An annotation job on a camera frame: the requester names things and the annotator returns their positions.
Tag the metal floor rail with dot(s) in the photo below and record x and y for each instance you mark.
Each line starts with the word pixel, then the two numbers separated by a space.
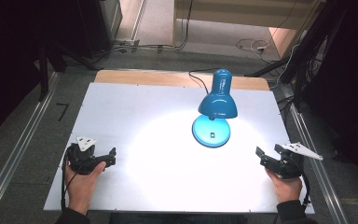
pixel 15 155
pixel 317 174

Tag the blue desk lamp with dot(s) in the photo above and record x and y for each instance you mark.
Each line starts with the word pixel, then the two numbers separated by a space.
pixel 219 104

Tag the person's right hand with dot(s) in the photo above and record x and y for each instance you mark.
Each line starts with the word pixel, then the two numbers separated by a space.
pixel 287 189

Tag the grey power strip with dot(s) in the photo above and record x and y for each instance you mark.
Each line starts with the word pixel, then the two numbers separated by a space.
pixel 127 43

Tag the white table board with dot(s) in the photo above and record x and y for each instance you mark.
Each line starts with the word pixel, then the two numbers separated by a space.
pixel 130 124

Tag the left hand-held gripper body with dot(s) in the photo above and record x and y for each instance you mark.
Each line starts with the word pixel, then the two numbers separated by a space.
pixel 82 157

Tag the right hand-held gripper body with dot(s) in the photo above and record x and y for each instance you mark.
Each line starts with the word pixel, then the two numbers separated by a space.
pixel 287 165

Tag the person's left hand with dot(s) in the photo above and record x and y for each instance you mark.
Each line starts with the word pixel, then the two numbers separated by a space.
pixel 80 189

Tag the light wooden furniture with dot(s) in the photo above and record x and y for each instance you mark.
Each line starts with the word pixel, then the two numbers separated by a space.
pixel 230 12

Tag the black metal stand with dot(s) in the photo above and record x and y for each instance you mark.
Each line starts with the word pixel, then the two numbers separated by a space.
pixel 48 68
pixel 301 62

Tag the dark cabinet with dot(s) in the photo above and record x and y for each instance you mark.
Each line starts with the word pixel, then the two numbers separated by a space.
pixel 98 25

